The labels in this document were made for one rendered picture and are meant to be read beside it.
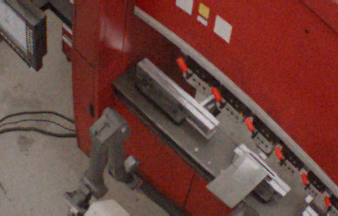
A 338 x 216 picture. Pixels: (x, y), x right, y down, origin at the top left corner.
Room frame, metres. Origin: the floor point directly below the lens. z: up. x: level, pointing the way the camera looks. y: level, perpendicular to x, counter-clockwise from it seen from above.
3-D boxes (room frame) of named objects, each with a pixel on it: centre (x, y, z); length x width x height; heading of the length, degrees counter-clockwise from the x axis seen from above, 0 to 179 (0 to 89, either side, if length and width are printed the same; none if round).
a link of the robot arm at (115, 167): (1.11, 0.17, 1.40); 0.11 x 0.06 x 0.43; 51
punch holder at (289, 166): (1.28, -0.60, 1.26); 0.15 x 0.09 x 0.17; 52
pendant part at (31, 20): (1.69, 0.82, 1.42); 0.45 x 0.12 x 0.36; 56
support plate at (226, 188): (1.27, -0.37, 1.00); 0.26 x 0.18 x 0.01; 142
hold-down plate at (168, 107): (1.71, 0.05, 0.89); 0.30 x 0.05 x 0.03; 52
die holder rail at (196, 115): (1.72, -0.03, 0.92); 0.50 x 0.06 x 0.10; 52
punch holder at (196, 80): (1.65, -0.12, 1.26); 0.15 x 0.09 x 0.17; 52
